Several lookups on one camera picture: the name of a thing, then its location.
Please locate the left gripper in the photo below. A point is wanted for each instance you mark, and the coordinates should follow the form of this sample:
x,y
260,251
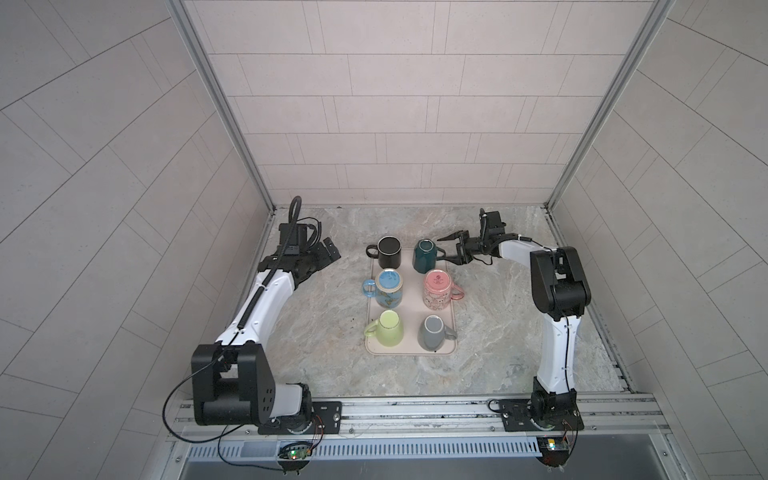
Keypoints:
x,y
323,258

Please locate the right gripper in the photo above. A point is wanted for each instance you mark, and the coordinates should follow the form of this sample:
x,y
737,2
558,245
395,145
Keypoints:
x,y
464,257

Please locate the dark green mug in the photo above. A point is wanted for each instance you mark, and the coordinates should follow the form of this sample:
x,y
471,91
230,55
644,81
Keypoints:
x,y
425,256

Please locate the black mug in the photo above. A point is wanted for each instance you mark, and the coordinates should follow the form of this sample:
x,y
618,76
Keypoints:
x,y
387,251

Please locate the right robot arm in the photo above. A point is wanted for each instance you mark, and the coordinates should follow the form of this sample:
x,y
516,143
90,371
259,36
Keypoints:
x,y
561,293

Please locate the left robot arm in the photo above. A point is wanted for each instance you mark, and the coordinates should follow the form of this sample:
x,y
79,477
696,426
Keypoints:
x,y
232,381

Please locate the pink patterned mug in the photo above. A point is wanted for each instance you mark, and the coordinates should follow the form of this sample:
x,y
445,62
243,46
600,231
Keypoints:
x,y
439,290

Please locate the blue patterned mug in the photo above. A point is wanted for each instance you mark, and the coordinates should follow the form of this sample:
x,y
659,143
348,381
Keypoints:
x,y
386,288

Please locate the grey mug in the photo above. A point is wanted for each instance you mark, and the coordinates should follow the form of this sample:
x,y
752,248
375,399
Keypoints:
x,y
434,333

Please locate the light green mug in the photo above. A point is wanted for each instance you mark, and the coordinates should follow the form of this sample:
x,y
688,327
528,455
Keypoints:
x,y
388,329

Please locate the left circuit board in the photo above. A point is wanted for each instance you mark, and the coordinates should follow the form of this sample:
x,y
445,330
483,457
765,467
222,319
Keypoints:
x,y
296,451

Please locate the circuit board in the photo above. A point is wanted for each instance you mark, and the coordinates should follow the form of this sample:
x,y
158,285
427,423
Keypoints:
x,y
555,452
296,451

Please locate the white ventilation grille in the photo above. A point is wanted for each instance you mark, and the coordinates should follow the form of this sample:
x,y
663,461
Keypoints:
x,y
374,449

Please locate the right circuit board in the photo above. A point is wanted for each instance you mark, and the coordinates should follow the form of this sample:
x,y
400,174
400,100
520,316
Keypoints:
x,y
555,452

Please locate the left corner metal profile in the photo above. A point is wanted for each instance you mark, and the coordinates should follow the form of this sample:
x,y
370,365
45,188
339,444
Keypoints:
x,y
192,41

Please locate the corner metal profile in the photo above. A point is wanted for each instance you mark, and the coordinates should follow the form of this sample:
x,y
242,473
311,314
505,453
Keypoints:
x,y
192,41
647,32

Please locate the right corner metal profile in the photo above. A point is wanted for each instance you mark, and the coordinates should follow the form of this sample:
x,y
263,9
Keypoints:
x,y
647,32

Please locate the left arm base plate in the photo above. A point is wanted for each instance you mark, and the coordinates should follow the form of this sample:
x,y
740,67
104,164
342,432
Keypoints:
x,y
325,415

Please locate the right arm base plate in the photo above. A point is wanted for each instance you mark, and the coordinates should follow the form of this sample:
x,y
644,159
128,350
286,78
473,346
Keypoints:
x,y
516,416

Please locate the aluminium mounting rail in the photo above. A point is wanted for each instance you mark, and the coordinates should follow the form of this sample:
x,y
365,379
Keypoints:
x,y
443,416

